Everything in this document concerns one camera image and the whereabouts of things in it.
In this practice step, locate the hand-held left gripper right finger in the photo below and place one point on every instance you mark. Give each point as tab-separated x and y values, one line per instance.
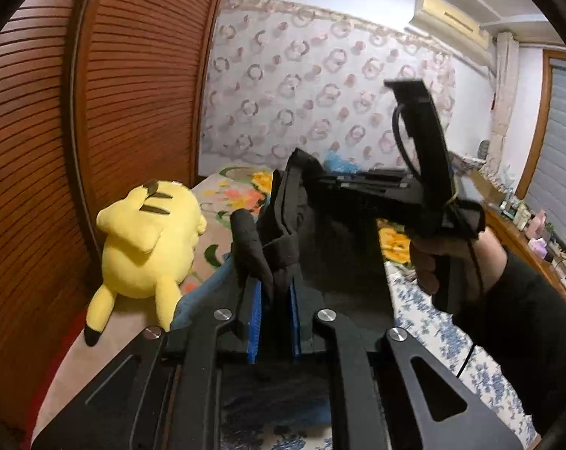
296	323

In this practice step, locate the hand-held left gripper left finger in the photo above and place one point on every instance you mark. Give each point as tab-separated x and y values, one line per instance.
254	323

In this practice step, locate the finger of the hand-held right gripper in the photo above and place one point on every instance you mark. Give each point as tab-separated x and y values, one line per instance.
367	179
395	201

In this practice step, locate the black pants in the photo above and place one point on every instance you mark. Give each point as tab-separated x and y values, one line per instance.
339	262

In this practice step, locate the person's right forearm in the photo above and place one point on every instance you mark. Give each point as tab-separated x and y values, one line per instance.
522	328

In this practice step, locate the person's right hand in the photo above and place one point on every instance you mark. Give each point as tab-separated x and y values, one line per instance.
426	262

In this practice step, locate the cardboard box with blue cloth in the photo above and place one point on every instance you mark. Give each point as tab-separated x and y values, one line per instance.
343	165

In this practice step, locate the open cardboard box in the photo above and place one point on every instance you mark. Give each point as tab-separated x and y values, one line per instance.
483	187

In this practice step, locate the blue jeans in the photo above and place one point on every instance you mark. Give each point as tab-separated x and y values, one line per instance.
203	300

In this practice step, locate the wooden sideboard cabinet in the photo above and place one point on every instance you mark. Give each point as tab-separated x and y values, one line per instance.
501	222

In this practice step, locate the beige curtain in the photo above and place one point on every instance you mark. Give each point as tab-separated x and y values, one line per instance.
503	103

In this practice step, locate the pink bottle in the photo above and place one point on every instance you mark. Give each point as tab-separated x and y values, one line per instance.
537	225

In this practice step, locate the blue floral bed sheet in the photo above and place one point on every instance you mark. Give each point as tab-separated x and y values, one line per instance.
428	323

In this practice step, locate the yellow plush toy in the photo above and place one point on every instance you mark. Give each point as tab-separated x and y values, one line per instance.
142	253

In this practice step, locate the colourful floral blanket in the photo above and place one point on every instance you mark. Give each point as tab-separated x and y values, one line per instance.
226	192

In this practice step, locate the white air conditioner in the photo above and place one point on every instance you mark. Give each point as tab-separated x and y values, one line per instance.
447	18

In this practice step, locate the red cloth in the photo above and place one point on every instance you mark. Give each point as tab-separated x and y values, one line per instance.
53	375

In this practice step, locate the wooden louvered wardrobe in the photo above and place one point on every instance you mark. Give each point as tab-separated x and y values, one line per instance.
123	79

